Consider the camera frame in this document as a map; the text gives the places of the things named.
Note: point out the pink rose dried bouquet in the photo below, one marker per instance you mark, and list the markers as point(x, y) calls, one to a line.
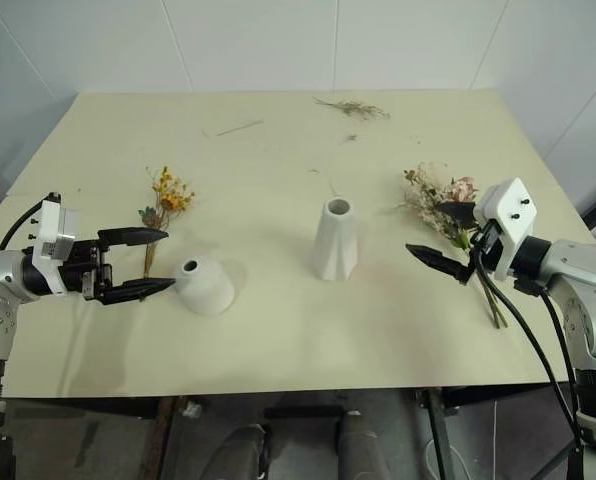
point(435, 200)

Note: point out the thin pale dried stem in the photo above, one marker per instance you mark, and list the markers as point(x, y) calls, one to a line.
point(240, 128)

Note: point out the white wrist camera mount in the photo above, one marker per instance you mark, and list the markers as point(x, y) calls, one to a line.
point(510, 207)
point(53, 235)

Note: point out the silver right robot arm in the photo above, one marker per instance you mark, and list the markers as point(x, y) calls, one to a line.
point(585, 280)

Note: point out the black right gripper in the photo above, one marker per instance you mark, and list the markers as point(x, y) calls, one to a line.
point(487, 245)

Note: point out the dried twig sprig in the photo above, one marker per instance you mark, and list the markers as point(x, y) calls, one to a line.
point(355, 107)

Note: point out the tall white ceramic vase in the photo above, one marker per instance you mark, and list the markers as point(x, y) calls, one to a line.
point(335, 245)

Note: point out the yellow dried flower bunch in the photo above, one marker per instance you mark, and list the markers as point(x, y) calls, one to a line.
point(170, 197)

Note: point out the short white ceramic vase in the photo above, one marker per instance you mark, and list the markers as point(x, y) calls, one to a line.
point(205, 287)

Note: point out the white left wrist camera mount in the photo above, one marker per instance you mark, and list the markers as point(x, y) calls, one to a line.
point(53, 235)

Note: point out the black table frame leg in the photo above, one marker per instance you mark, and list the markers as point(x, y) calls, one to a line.
point(435, 430)

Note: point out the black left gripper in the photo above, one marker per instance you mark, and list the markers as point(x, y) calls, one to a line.
point(85, 267)

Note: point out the dark rounded shape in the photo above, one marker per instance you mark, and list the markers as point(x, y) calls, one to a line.
point(238, 455)

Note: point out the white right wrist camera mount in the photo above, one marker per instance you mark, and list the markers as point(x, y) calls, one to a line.
point(510, 207)

